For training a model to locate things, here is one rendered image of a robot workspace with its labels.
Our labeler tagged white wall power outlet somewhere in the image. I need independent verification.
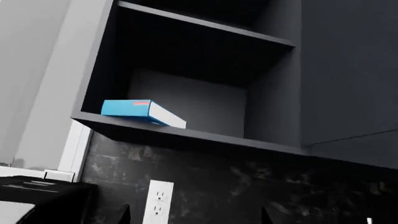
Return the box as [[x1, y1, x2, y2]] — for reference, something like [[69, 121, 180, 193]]
[[142, 179, 175, 224]]

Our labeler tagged white wall trim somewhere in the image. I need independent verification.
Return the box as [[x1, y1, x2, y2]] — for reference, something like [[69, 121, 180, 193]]
[[0, 119, 95, 181]]

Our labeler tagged blue and white food box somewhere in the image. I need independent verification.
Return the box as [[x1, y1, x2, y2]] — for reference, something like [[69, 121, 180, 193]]
[[100, 99, 188, 129]]

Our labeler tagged black open wall cabinet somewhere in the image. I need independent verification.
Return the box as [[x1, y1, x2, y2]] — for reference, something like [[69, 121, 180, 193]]
[[70, 0, 398, 170]]

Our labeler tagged black toaster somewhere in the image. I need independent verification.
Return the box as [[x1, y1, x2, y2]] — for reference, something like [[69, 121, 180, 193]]
[[0, 174, 100, 224]]

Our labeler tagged black closed cabinet door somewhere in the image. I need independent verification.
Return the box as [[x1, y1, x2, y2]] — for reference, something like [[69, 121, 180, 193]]
[[298, 0, 398, 148]]

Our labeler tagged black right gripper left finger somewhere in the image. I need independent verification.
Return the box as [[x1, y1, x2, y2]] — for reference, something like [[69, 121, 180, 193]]
[[115, 203, 132, 224]]

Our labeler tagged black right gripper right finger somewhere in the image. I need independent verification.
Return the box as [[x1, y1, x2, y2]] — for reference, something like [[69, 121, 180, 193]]
[[260, 205, 282, 224]]

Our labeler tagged black cabinet shelf board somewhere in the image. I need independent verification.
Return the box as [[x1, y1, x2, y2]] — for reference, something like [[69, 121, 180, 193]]
[[117, 0, 297, 49]]

